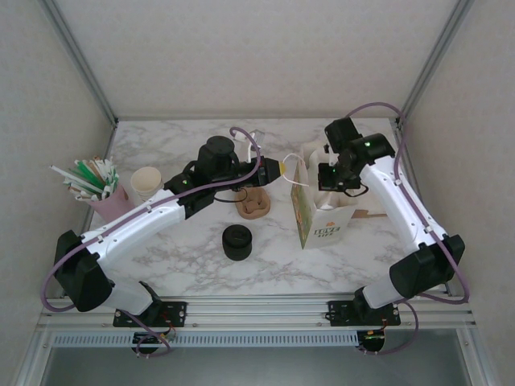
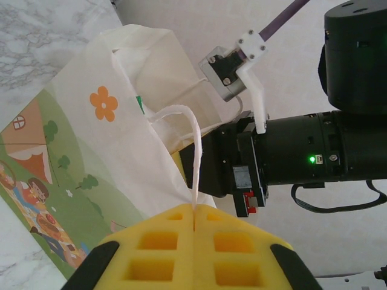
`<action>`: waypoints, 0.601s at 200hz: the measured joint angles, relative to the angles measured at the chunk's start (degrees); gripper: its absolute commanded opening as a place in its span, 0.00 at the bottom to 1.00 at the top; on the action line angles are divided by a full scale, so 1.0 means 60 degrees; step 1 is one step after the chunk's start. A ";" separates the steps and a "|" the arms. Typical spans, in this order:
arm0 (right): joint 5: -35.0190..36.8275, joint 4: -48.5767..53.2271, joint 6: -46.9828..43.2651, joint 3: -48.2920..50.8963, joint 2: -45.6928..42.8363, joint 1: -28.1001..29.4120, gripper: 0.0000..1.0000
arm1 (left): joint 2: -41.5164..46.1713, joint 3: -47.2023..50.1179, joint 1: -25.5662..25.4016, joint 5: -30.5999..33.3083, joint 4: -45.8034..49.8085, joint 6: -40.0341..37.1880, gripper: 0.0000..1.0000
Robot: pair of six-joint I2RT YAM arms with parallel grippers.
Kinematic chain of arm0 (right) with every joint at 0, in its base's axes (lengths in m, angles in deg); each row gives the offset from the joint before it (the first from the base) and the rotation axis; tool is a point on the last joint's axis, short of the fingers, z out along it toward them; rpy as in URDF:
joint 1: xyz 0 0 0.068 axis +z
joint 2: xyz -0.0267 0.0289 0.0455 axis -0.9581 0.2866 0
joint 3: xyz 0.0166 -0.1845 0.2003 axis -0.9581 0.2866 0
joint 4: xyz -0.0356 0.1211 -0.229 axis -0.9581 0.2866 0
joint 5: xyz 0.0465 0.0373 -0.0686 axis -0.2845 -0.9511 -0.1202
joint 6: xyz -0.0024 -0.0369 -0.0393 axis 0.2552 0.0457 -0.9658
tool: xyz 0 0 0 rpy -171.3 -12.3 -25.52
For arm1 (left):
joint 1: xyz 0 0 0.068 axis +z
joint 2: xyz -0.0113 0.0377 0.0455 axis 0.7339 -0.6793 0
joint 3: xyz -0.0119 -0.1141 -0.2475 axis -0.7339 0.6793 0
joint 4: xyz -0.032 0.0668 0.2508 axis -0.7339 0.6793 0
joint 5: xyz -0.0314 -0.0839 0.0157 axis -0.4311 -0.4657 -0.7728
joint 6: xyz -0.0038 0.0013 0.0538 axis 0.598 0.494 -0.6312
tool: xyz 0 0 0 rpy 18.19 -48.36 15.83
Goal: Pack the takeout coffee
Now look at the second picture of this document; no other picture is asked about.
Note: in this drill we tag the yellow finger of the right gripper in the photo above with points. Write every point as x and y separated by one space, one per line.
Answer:
184 166

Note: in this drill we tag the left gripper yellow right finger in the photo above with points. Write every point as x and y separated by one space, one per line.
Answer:
232 259

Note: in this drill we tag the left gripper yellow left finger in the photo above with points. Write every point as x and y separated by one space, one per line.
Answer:
157 259

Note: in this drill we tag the white green paper bag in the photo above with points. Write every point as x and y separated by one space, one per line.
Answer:
90 151

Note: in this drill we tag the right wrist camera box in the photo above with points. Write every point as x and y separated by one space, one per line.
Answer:
223 72

